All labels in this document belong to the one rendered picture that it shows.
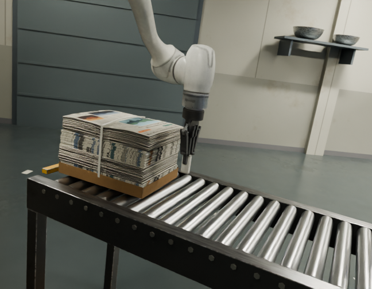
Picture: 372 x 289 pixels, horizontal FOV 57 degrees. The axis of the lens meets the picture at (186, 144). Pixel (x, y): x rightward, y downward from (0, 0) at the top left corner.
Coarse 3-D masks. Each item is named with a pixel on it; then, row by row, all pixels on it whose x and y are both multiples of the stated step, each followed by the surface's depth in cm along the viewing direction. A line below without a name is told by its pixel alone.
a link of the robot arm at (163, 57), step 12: (132, 0) 94; (144, 0) 95; (144, 12) 99; (144, 24) 104; (144, 36) 111; (156, 36) 114; (156, 48) 117; (168, 48) 120; (156, 60) 120; (168, 60) 119; (156, 72) 125; (168, 72) 120
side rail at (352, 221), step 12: (180, 168) 159; (204, 180) 149; (216, 180) 149; (252, 192) 141; (288, 204) 134; (300, 204) 135; (276, 216) 137; (300, 216) 133; (336, 216) 129; (312, 228) 132; (336, 228) 128; (312, 240) 132
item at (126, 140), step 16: (112, 128) 119; (128, 128) 120; (144, 128) 123; (160, 128) 127; (176, 128) 133; (112, 144) 120; (128, 144) 118; (144, 144) 116; (160, 144) 123; (176, 144) 138; (112, 160) 121; (128, 160) 118; (144, 160) 116; (160, 160) 128; (176, 160) 142; (112, 176) 123; (128, 176) 120; (144, 176) 118; (160, 176) 130
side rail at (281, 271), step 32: (32, 192) 125; (64, 192) 118; (96, 224) 113; (128, 224) 107; (160, 224) 105; (160, 256) 104; (192, 256) 98; (224, 256) 94; (256, 256) 95; (224, 288) 95; (256, 288) 91; (288, 288) 87; (320, 288) 84
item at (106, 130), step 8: (120, 120) 133; (128, 120) 135; (136, 120) 137; (96, 128) 122; (104, 128) 121; (96, 136) 123; (104, 136) 122; (96, 144) 123; (104, 144) 122; (96, 152) 124; (104, 152) 122; (96, 160) 124; (104, 160) 122; (96, 168) 125; (104, 168) 123
